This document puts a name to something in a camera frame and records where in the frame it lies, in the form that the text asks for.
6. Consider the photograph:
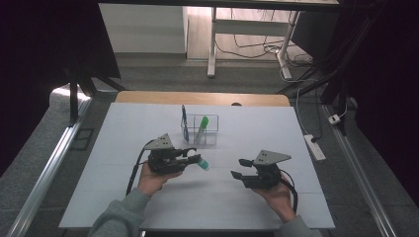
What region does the wooden table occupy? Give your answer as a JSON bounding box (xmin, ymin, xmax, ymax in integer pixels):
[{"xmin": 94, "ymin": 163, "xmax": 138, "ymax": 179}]
[{"xmin": 114, "ymin": 90, "xmax": 292, "ymax": 108}]

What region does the dark curtain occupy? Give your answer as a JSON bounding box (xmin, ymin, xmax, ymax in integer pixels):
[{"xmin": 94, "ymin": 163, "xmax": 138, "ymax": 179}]
[
  {"xmin": 0, "ymin": 0, "xmax": 123, "ymax": 179},
  {"xmin": 342, "ymin": 0, "xmax": 419, "ymax": 208}
]

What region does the clear plastic organizer box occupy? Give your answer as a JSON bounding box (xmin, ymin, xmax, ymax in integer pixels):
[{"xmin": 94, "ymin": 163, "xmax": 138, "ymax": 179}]
[{"xmin": 180, "ymin": 114, "xmax": 220, "ymax": 146}]

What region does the white table mat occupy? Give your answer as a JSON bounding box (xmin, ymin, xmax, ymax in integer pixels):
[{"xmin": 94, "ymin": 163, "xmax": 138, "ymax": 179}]
[{"xmin": 58, "ymin": 102, "xmax": 336, "ymax": 230}]

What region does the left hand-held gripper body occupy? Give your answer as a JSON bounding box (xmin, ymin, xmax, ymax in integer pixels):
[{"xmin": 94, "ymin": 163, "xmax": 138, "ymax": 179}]
[{"xmin": 144, "ymin": 132, "xmax": 187, "ymax": 176}]

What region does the green and white glue stick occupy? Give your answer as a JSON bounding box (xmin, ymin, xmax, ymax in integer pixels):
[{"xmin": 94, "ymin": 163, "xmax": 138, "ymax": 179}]
[{"xmin": 182, "ymin": 147, "xmax": 210, "ymax": 172}]

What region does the aluminium floor rail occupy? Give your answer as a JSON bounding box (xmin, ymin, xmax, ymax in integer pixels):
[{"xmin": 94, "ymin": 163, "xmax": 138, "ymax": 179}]
[
  {"xmin": 6, "ymin": 98, "xmax": 93, "ymax": 237},
  {"xmin": 321, "ymin": 104, "xmax": 398, "ymax": 237}
]

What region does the black metal stand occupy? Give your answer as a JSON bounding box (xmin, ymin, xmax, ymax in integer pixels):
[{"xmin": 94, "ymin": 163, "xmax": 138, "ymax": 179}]
[
  {"xmin": 278, "ymin": 0, "xmax": 367, "ymax": 136},
  {"xmin": 67, "ymin": 65, "xmax": 126, "ymax": 127}
]

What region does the person's left hand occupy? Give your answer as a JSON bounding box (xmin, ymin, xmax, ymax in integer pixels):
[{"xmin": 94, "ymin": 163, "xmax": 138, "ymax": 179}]
[{"xmin": 136, "ymin": 161, "xmax": 184, "ymax": 198}]

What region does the white metal desk frame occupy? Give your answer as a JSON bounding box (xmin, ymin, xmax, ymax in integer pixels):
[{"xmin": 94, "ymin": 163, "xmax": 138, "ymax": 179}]
[{"xmin": 207, "ymin": 7, "xmax": 302, "ymax": 80}]

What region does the tangle of floor cables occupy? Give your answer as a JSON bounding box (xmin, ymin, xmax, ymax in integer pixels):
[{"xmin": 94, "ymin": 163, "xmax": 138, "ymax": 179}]
[{"xmin": 215, "ymin": 8, "xmax": 314, "ymax": 68}]

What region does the white power strip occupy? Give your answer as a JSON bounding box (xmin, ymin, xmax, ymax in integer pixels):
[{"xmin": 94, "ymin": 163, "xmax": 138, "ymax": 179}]
[{"xmin": 303, "ymin": 133, "xmax": 327, "ymax": 162}]

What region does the right hand-held gripper black cable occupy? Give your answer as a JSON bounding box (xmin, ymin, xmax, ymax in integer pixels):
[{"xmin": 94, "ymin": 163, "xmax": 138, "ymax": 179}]
[{"xmin": 279, "ymin": 169, "xmax": 298, "ymax": 213}]

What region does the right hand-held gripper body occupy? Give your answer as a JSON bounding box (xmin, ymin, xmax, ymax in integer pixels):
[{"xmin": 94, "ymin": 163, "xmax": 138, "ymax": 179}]
[{"xmin": 241, "ymin": 149, "xmax": 293, "ymax": 191}]

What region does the person's right hand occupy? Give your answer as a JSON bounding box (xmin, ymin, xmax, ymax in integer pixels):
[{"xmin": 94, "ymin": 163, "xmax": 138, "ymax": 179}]
[{"xmin": 251, "ymin": 173, "xmax": 296, "ymax": 223}]

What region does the white power strip cable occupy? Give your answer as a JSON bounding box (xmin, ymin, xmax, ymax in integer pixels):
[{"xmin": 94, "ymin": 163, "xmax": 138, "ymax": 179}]
[{"xmin": 294, "ymin": 86, "xmax": 310, "ymax": 136}]

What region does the left hand-held gripper black cable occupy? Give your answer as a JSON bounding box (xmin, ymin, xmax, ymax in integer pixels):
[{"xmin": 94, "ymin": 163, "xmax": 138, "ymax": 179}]
[{"xmin": 126, "ymin": 146, "xmax": 156, "ymax": 197}]

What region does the hand-held gripper black cable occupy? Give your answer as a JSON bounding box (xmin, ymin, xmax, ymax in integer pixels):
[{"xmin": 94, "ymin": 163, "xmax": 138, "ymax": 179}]
[
  {"xmin": 279, "ymin": 169, "xmax": 298, "ymax": 213},
  {"xmin": 126, "ymin": 146, "xmax": 156, "ymax": 197}
]

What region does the black floor plate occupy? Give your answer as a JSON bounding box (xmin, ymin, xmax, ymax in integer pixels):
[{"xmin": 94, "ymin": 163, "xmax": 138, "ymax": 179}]
[{"xmin": 70, "ymin": 127, "xmax": 96, "ymax": 152}]

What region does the green highlighter marker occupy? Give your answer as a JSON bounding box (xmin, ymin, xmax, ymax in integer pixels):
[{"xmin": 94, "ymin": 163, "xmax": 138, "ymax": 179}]
[{"xmin": 195, "ymin": 116, "xmax": 210, "ymax": 145}]

